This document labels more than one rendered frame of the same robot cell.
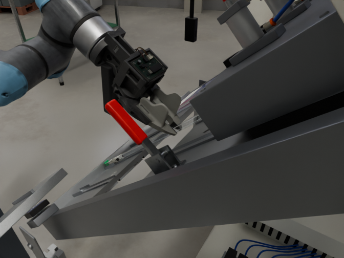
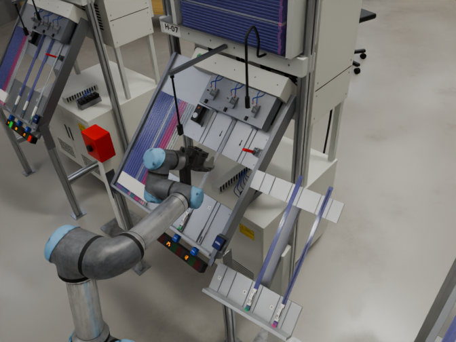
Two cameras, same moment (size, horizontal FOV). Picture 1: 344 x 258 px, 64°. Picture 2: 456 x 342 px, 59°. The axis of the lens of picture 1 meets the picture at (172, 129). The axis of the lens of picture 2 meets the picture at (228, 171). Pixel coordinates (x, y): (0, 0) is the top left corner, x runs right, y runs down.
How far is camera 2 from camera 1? 1.46 m
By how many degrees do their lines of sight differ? 59
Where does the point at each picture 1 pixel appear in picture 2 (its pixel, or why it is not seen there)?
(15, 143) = not seen: outside the picture
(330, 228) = (231, 163)
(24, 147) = not seen: outside the picture
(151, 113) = (208, 165)
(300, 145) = (285, 116)
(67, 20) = (174, 158)
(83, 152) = not seen: outside the picture
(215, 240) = (229, 203)
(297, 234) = (236, 172)
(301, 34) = (274, 103)
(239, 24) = (254, 108)
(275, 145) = (283, 119)
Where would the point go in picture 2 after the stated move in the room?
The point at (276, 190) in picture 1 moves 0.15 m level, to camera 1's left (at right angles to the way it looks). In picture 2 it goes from (284, 126) to (281, 148)
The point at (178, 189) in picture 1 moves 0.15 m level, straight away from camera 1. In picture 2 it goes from (271, 146) to (233, 142)
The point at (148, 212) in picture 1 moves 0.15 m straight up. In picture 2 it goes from (265, 163) to (265, 132)
